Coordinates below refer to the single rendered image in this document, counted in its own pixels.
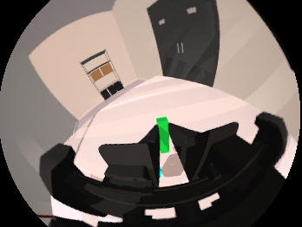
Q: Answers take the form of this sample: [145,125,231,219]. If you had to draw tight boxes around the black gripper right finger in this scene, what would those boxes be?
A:
[168,121,239,181]

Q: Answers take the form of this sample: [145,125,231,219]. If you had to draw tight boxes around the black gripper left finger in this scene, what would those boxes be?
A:
[98,125,161,187]

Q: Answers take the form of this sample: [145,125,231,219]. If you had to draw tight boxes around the green rectangular block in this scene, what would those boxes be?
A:
[157,117,169,153]

